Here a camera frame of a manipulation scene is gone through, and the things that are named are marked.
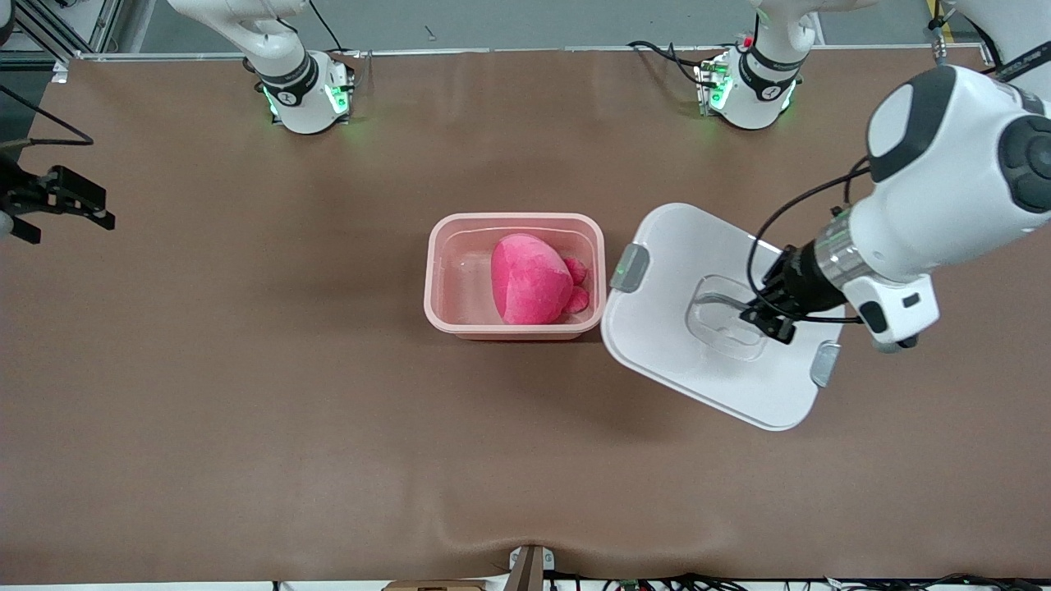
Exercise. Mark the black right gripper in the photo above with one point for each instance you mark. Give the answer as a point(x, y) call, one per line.
point(25, 196)

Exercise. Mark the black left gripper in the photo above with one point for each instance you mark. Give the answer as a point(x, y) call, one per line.
point(800, 281)

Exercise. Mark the grey lid latch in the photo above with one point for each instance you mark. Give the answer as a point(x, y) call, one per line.
point(825, 364)
point(630, 268)

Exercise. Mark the pink plush toy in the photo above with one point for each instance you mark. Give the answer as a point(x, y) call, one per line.
point(530, 279)

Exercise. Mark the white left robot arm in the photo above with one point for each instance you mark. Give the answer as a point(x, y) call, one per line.
point(944, 189)

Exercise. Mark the pink plastic storage box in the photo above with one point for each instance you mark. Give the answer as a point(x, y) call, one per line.
point(460, 279)

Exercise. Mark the brown table cover mat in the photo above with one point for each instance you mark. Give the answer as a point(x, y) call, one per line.
point(525, 451)

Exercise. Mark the black camera mounting bracket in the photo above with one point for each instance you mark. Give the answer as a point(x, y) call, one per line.
point(25, 230)

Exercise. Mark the aluminium frame profile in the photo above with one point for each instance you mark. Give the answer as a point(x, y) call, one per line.
point(103, 25)

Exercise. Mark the metal mount bracket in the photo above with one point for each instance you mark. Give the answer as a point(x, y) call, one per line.
point(525, 570)

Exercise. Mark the silver table edge rail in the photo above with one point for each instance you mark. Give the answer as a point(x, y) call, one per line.
point(493, 50)

